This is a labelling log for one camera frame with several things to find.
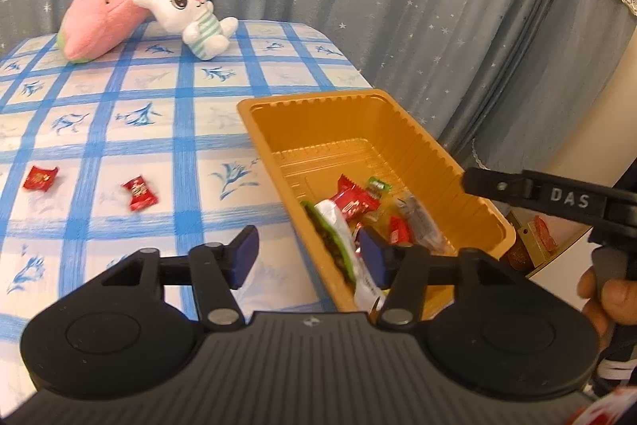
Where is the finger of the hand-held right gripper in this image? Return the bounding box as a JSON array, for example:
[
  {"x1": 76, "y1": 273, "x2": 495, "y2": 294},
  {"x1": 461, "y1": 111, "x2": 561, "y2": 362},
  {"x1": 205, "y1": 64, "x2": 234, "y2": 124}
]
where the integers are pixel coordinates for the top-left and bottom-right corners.
[{"x1": 463, "y1": 167, "x2": 536, "y2": 207}]

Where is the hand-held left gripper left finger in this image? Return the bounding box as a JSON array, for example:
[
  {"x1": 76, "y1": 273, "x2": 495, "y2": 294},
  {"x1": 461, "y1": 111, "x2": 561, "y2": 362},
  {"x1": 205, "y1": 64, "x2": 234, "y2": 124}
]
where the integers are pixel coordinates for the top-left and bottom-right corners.
[{"x1": 94, "y1": 226, "x2": 260, "y2": 327}]

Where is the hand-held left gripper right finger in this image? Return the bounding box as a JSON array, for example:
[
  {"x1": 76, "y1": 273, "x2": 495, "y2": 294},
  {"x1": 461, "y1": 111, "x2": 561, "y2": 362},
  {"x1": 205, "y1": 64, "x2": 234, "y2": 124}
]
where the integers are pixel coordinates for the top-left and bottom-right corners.
[{"x1": 357, "y1": 227, "x2": 519, "y2": 327}]

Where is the small red candy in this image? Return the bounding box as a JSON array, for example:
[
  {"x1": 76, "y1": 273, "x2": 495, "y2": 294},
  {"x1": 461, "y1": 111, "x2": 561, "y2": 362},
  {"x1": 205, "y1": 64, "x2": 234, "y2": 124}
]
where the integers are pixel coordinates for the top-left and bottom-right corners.
[{"x1": 388, "y1": 216, "x2": 414, "y2": 247}]

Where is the green white snack packet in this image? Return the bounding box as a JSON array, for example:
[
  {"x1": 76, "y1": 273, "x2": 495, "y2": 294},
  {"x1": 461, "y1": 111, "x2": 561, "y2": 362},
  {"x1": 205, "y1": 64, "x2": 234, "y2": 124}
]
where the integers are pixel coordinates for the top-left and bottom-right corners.
[{"x1": 300, "y1": 199, "x2": 387, "y2": 313}]

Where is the large red candy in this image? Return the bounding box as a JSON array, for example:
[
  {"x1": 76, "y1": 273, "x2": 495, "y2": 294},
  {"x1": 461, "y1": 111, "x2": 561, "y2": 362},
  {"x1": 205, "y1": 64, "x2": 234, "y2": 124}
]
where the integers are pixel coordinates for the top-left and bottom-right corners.
[{"x1": 328, "y1": 174, "x2": 382, "y2": 222}]

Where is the clear brown candy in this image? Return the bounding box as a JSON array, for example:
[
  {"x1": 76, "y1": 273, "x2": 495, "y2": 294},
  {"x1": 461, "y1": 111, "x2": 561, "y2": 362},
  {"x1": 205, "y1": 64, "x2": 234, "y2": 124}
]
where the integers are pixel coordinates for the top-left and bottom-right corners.
[{"x1": 395, "y1": 193, "x2": 447, "y2": 255}]

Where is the green candy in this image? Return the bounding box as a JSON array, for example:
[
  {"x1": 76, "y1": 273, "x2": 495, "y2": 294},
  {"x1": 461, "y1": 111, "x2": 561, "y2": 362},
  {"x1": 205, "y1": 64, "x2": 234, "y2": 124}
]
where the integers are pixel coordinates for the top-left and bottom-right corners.
[{"x1": 367, "y1": 176, "x2": 393, "y2": 197}]

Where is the orange plastic tray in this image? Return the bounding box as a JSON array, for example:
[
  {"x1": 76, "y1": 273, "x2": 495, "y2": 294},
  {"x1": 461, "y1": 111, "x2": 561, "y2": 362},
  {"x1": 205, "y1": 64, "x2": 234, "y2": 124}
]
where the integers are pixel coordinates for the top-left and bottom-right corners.
[{"x1": 237, "y1": 89, "x2": 517, "y2": 313}]

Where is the person's right hand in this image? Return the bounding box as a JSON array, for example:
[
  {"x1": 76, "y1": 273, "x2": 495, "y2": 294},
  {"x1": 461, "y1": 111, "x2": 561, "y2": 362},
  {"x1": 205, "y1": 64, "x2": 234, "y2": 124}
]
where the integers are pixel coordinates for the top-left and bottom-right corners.
[{"x1": 577, "y1": 268, "x2": 637, "y2": 351}]

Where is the red packet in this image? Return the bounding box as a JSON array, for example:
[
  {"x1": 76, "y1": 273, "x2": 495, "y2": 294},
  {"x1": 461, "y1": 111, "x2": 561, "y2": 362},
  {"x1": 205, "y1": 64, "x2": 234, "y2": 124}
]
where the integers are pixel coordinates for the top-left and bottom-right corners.
[{"x1": 534, "y1": 216, "x2": 559, "y2": 253}]

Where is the golden box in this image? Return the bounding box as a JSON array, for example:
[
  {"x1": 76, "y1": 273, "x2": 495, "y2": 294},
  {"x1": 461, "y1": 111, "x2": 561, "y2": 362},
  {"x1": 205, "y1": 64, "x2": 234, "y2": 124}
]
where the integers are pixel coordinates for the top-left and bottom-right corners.
[{"x1": 516, "y1": 226, "x2": 544, "y2": 267}]

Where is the grey lace-trimmed cover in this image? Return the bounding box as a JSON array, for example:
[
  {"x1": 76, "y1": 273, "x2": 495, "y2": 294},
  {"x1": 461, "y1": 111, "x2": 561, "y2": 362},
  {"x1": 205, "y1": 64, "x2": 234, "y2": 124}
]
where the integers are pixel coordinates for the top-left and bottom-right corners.
[{"x1": 438, "y1": 0, "x2": 637, "y2": 187}]

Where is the blue checked tablecloth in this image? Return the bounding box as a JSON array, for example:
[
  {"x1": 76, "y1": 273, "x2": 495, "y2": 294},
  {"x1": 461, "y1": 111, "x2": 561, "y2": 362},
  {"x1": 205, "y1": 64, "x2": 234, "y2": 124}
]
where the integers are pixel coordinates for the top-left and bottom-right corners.
[{"x1": 0, "y1": 21, "x2": 375, "y2": 406}]

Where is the white bunny plush toy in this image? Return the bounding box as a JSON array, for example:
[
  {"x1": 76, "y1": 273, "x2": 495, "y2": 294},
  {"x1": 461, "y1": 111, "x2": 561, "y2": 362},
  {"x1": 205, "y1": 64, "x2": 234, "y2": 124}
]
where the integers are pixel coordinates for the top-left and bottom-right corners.
[{"x1": 130, "y1": 0, "x2": 239, "y2": 61}]

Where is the pink plush toy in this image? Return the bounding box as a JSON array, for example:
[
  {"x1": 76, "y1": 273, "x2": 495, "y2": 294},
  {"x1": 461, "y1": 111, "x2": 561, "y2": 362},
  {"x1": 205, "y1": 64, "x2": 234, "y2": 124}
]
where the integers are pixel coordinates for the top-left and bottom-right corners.
[{"x1": 57, "y1": 0, "x2": 178, "y2": 64}]

